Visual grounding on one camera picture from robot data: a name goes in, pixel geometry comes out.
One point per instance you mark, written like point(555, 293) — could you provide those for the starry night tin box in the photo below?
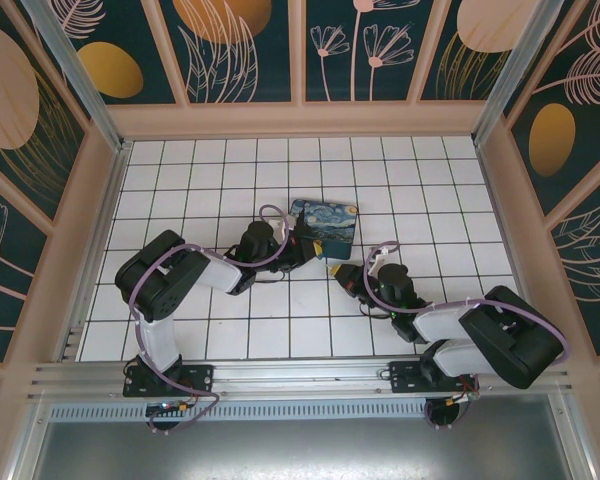
point(330, 225)

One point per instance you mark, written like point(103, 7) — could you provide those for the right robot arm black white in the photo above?
point(510, 335)

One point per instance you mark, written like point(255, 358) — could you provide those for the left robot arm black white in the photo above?
point(160, 270)

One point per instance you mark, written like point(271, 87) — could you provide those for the small yellow connector board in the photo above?
point(467, 397)
point(180, 407)

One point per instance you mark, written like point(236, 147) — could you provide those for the grey metal sheet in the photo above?
point(300, 450)

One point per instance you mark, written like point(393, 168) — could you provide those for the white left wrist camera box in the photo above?
point(281, 229)

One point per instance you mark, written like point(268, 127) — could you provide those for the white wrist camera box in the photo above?
point(382, 255)
point(281, 229)

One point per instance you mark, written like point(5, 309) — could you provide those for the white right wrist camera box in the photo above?
point(382, 255)

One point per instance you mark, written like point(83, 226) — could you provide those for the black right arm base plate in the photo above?
point(405, 377)

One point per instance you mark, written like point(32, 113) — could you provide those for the aluminium mounting rail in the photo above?
point(300, 375)

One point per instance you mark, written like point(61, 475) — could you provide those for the aluminium side rail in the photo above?
point(99, 250)
point(500, 210)

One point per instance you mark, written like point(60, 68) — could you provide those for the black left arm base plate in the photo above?
point(200, 377)

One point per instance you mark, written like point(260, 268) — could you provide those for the aluminium corner post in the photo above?
point(86, 85)
point(509, 75)

